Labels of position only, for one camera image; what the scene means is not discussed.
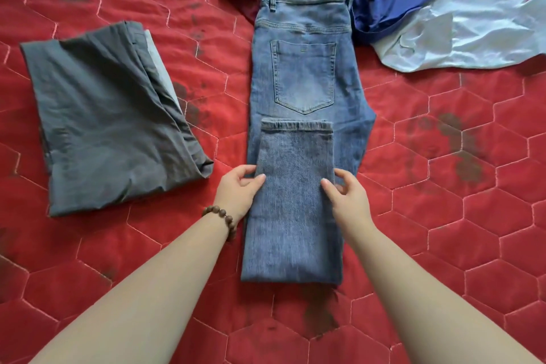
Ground person's right hand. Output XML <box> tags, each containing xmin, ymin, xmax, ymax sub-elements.
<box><xmin>320</xmin><ymin>168</ymin><xmax>377</xmax><ymax>245</ymax></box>

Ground person's left hand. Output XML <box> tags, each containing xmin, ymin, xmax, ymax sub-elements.
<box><xmin>213</xmin><ymin>164</ymin><xmax>267</xmax><ymax>229</ymax></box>

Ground red quilted mattress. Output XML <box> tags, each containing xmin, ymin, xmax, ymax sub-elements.
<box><xmin>0</xmin><ymin>0</ymin><xmax>546</xmax><ymax>364</ymax></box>

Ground blue denim jeans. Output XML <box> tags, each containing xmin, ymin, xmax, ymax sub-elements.
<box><xmin>240</xmin><ymin>0</ymin><xmax>378</xmax><ymax>286</ymax></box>

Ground light grey trousers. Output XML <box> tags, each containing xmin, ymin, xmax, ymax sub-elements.
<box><xmin>143</xmin><ymin>29</ymin><xmax>183</xmax><ymax>113</ymax></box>

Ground dark grey trousers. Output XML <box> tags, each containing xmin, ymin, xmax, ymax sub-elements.
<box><xmin>19</xmin><ymin>20</ymin><xmax>214</xmax><ymax>218</ymax></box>

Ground light blue shirt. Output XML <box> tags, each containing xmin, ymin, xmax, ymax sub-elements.
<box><xmin>372</xmin><ymin>0</ymin><xmax>546</xmax><ymax>73</ymax></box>

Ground person's right forearm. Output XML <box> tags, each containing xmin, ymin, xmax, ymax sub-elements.
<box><xmin>348</xmin><ymin>226</ymin><xmax>543</xmax><ymax>364</ymax></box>

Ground person's left forearm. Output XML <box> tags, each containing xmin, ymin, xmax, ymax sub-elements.
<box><xmin>30</xmin><ymin>214</ymin><xmax>233</xmax><ymax>364</ymax></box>

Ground dark bead bracelet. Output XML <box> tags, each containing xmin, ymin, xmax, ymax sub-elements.
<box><xmin>201</xmin><ymin>205</ymin><xmax>238</xmax><ymax>243</ymax></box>

